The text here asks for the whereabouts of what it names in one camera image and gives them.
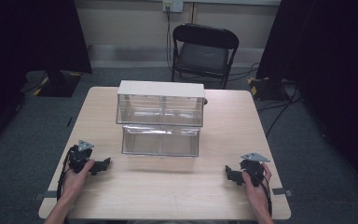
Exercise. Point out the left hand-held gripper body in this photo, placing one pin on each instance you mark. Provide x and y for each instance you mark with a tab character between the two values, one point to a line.
80	157

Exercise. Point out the small black floor marker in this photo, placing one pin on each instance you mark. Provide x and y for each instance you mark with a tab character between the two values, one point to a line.
70	121

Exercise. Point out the grey tape strip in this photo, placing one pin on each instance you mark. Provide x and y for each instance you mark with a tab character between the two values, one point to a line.
282	191
46	195

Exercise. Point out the clear acrylic drawer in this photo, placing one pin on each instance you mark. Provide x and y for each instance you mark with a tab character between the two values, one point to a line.
160	141

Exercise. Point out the black folding chair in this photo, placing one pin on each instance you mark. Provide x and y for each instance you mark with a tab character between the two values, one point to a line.
203	54

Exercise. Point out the person's right hand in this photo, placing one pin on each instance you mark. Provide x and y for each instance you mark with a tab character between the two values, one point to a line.
256	193

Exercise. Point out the clear drawer cabinet white top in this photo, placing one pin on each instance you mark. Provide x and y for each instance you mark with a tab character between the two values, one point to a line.
160	102

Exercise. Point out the person's left hand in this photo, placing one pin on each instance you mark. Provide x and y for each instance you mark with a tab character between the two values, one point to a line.
74	182

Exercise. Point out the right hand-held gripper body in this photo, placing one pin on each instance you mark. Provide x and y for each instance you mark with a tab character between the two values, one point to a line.
254	169

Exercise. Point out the white wall socket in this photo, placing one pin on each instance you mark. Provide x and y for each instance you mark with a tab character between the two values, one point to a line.
172	5

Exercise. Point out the black stand base striped tape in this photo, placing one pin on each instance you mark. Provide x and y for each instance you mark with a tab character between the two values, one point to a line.
57	85
267	88

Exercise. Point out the black curtain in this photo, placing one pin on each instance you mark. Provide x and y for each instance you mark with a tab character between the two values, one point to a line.
332	77
18	46

